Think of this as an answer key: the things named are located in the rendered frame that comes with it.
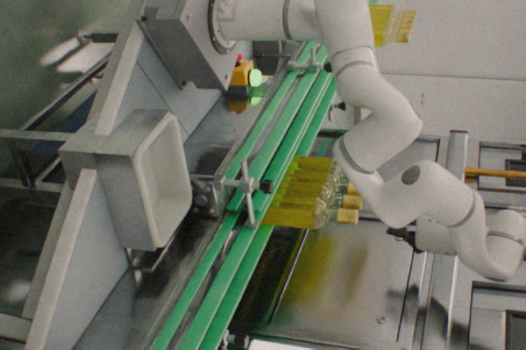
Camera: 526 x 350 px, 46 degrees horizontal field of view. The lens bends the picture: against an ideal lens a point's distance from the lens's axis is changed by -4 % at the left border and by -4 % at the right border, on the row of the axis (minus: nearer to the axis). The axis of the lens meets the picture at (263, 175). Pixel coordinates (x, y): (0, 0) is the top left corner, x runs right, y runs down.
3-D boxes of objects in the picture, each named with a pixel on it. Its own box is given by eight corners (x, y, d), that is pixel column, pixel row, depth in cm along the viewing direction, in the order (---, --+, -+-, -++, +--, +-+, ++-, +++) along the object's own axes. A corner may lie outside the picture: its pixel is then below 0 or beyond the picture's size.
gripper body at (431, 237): (470, 247, 138) (422, 235, 143) (474, 210, 132) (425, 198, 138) (459, 268, 133) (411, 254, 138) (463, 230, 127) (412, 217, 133)
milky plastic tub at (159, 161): (122, 248, 125) (160, 254, 122) (94, 152, 113) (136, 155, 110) (158, 198, 138) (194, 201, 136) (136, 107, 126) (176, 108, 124)
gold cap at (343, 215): (336, 226, 144) (356, 227, 143) (336, 214, 142) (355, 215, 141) (339, 217, 147) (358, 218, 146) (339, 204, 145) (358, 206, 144)
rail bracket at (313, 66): (285, 73, 181) (331, 74, 177) (283, 49, 177) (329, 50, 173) (289, 67, 184) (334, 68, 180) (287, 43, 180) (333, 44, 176)
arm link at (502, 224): (517, 257, 116) (530, 211, 118) (464, 243, 121) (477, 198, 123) (520, 275, 128) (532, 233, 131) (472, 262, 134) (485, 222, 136)
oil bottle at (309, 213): (237, 222, 151) (325, 232, 145) (234, 203, 148) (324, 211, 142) (245, 209, 156) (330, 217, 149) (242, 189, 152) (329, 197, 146)
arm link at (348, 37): (335, 101, 118) (320, 34, 106) (320, 25, 134) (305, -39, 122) (385, 90, 117) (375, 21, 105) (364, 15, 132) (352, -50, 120)
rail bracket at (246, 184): (220, 227, 139) (274, 232, 135) (208, 162, 130) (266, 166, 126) (224, 218, 142) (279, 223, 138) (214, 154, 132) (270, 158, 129)
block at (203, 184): (189, 217, 140) (219, 220, 138) (182, 181, 135) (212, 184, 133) (196, 207, 143) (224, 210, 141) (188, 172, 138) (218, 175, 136)
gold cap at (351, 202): (342, 212, 149) (360, 214, 148) (341, 200, 147) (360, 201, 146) (344, 203, 152) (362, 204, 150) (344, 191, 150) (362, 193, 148)
